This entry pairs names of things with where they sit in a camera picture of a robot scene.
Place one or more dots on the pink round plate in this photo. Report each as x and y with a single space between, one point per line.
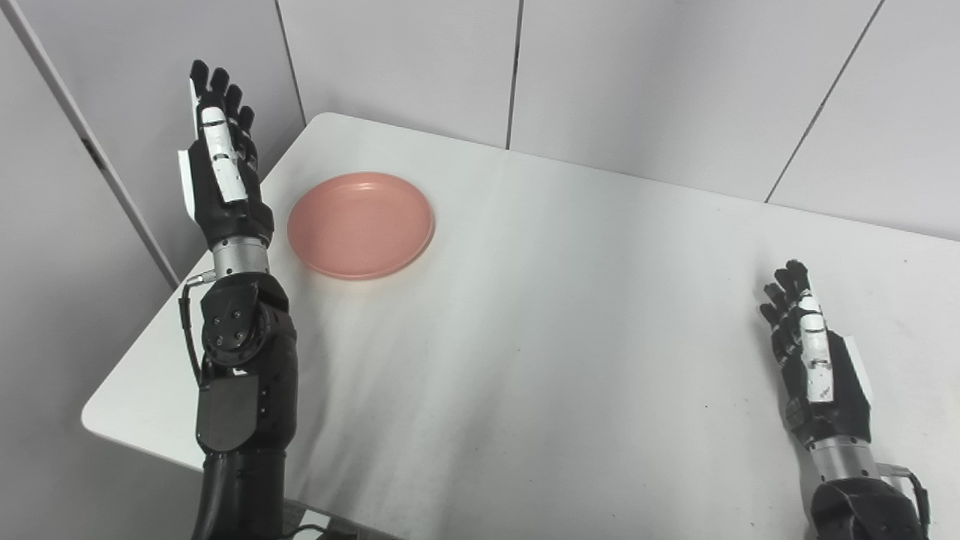
360 225

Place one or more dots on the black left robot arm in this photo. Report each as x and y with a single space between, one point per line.
247 375

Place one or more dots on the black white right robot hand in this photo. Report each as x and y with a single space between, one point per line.
844 397

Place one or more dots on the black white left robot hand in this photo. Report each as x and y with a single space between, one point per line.
221 202

